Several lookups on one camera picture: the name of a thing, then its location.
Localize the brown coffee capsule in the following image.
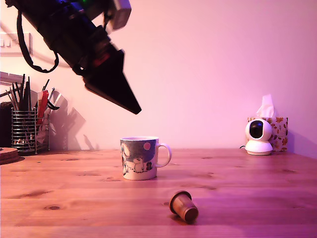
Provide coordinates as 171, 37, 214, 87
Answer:
169, 190, 199, 225

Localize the silver metal utensil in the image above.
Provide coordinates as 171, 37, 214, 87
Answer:
49, 87, 63, 107

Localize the cartoon print ceramic mug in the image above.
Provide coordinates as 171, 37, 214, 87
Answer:
120, 136, 172, 181

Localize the red utensil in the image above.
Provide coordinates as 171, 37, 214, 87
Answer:
37, 90, 50, 124

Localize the thin black stick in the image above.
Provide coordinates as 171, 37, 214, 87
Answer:
21, 73, 26, 105

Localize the pale plastic bag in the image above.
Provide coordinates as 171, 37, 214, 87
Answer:
36, 109, 57, 145

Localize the wide black spatula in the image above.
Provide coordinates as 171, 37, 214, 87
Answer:
23, 76, 32, 112

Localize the wooden chopstick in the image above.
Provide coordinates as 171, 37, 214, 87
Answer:
4, 89, 17, 111
9, 86, 20, 111

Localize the dark brown basket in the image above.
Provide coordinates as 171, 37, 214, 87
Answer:
0, 102, 13, 149

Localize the round cork trivet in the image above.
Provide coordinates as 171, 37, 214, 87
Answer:
0, 147, 19, 166

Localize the white tissue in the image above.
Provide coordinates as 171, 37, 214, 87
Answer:
256, 94, 276, 118

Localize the leaf print tissue box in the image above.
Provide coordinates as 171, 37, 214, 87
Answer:
247, 117, 289, 152

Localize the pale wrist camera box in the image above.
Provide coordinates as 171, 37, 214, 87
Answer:
85, 0, 132, 32

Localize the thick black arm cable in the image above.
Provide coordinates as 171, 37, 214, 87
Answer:
16, 9, 60, 74

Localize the white wall switch plate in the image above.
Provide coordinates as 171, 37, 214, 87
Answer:
0, 32, 33, 58

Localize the grey metal rack rail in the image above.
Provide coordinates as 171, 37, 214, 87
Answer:
0, 71, 25, 86

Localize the chrome wire utensil holder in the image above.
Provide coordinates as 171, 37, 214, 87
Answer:
11, 108, 50, 156

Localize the small white round camera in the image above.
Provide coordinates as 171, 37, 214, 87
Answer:
245, 119, 274, 156

